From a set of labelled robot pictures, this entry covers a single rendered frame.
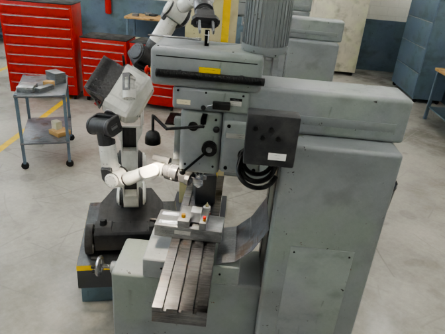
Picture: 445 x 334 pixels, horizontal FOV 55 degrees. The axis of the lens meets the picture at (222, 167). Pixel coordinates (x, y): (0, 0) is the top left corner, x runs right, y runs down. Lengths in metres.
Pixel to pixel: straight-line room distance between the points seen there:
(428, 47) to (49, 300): 7.61
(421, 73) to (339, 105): 7.15
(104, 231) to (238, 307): 1.03
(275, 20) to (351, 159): 0.65
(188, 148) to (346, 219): 0.78
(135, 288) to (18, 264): 1.51
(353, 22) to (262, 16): 8.58
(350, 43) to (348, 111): 8.51
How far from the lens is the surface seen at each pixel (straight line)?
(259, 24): 1.80
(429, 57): 8.98
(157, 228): 2.23
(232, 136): 1.89
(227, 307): 2.40
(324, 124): 1.91
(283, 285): 2.20
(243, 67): 1.79
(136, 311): 2.51
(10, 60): 7.48
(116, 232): 2.87
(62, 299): 3.33
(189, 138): 1.94
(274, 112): 1.63
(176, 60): 1.81
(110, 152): 2.28
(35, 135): 5.17
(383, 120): 1.96
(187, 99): 1.86
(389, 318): 3.47
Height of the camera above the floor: 2.23
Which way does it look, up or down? 26 degrees down
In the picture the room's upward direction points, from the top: 5 degrees clockwise
